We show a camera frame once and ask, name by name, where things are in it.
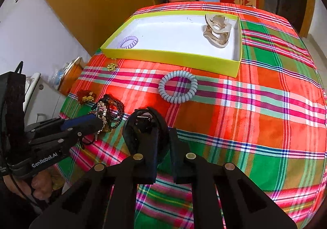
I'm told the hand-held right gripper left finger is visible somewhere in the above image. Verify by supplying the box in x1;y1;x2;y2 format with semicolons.
29;127;157;229

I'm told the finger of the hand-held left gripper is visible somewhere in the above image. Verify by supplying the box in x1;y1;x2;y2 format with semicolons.
24;114;100;135
27;119;106;153

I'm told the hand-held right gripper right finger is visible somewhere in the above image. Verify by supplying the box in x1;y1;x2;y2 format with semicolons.
169;127;298;229

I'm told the black cord bracelet gold charm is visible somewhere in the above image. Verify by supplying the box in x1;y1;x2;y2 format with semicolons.
92;101;110;141

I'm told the black strap band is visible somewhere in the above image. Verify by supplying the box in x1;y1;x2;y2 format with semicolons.
122;108;170;165

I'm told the dark beaded bracelet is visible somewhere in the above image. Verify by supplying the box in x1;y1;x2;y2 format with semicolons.
102;94;125;128

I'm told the silver tray with green rim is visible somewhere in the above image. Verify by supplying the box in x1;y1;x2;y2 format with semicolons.
100;10;243;77

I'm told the person's left hand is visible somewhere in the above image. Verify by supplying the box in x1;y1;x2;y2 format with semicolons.
32;170;59;200

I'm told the white appliance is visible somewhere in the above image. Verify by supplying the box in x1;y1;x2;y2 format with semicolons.
23;73;68;127

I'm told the red green plaid cloth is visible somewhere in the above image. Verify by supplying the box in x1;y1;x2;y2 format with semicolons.
55;2;327;229

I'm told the wooden wardrobe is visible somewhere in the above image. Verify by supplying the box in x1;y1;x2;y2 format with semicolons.
28;0;164;57

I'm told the beige hair claw clip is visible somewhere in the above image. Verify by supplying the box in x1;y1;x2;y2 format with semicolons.
203;14;233;48

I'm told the grey-blue spiral hair tie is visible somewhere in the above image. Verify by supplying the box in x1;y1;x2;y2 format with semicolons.
158;70;198;104

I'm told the lilac spiral hair tie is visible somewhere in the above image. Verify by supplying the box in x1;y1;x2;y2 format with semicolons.
118;36;139;49

